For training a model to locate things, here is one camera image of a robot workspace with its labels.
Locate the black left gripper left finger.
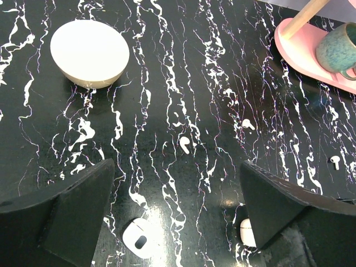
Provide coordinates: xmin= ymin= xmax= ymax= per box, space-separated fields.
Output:
xmin=1 ymin=159 xmax=115 ymax=266

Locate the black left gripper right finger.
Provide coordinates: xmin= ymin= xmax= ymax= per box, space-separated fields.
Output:
xmin=240 ymin=161 xmax=355 ymax=266

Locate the white earbud case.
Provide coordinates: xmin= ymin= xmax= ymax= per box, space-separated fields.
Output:
xmin=240 ymin=219 xmax=256 ymax=248
xmin=122 ymin=217 xmax=157 ymax=259

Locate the white wireless earbud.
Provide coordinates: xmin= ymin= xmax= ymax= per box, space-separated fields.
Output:
xmin=241 ymin=118 xmax=255 ymax=131
xmin=179 ymin=136 xmax=190 ymax=154
xmin=330 ymin=155 xmax=340 ymax=170

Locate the white closed earbud case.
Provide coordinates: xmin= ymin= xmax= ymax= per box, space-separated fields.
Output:
xmin=122 ymin=217 xmax=157 ymax=259

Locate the teal ceramic mug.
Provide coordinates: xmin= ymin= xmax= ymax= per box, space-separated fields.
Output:
xmin=315 ymin=22 xmax=355 ymax=81

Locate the pink three-tier wooden shelf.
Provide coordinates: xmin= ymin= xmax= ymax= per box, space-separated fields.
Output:
xmin=274 ymin=1 xmax=355 ymax=94

